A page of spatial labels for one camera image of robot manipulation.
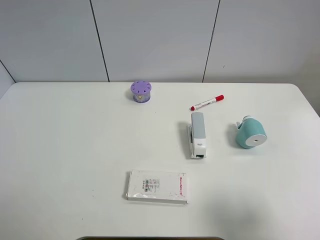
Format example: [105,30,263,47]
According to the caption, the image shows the purple round container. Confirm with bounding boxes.
[130,81,152,103]

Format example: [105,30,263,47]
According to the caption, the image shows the white grey stapler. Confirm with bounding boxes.
[187,112,207,159]

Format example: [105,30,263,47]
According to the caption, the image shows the red whiteboard marker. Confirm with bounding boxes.
[190,95,224,111]

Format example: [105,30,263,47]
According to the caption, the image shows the white cardboard box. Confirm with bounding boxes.
[126,170,189,205]

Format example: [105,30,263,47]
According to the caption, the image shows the teal pencil sharpener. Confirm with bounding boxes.
[235,115,268,149]

